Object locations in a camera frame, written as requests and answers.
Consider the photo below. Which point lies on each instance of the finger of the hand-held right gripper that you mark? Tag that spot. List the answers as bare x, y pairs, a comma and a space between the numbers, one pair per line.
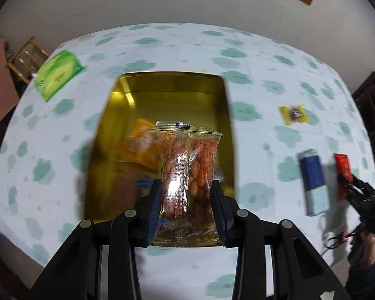
365, 187
351, 195

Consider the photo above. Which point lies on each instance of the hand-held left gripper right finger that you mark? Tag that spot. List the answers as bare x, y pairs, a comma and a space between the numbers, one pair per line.
220, 215

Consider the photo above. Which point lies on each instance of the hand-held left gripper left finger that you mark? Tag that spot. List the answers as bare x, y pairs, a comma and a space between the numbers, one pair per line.
153, 212

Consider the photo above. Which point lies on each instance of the red snack packet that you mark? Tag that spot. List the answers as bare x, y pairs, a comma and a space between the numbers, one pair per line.
342, 165

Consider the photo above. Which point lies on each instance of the clear peanut snack packet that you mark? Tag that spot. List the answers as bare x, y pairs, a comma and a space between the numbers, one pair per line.
187, 168

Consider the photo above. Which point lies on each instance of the gold metal tin box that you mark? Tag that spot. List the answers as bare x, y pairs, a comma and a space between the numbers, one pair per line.
175, 100

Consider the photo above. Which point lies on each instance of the person's right forearm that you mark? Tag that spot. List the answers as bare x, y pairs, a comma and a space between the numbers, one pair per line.
362, 281

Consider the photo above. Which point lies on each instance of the person's right hand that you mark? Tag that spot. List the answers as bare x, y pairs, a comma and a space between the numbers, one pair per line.
370, 250

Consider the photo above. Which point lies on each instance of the blue white snack packet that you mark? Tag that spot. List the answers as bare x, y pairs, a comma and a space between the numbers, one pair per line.
314, 181

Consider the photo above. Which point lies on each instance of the orange snack packet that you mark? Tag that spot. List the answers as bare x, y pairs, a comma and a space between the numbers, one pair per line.
140, 156

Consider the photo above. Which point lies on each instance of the dark wooden cabinet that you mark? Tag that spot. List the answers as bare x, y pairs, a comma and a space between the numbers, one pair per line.
370, 100

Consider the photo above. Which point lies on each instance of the yellow wrapped candy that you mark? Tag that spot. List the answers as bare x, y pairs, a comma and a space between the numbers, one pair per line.
294, 114

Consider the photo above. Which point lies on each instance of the green tissue pack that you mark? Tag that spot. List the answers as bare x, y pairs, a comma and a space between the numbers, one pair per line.
57, 75

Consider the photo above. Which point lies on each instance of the white floral tablecloth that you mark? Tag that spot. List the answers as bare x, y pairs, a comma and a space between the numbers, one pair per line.
181, 47

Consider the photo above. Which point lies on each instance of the wooden chair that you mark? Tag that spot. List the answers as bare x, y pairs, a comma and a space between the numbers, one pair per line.
22, 57

